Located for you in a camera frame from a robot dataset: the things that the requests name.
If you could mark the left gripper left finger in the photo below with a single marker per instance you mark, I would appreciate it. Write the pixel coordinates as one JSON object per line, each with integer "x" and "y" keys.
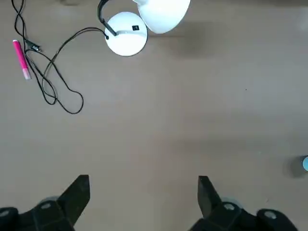
{"x": 72, "y": 204}

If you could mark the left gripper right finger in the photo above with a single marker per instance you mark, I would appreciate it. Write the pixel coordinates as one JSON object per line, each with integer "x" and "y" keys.
{"x": 211, "y": 207}

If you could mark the blue plastic cup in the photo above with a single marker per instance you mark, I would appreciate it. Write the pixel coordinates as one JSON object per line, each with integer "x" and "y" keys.
{"x": 305, "y": 163}

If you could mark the pink marker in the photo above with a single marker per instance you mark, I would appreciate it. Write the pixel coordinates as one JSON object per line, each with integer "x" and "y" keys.
{"x": 21, "y": 60}

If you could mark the white desk lamp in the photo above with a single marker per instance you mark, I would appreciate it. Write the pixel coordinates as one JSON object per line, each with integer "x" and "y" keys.
{"x": 127, "y": 36}

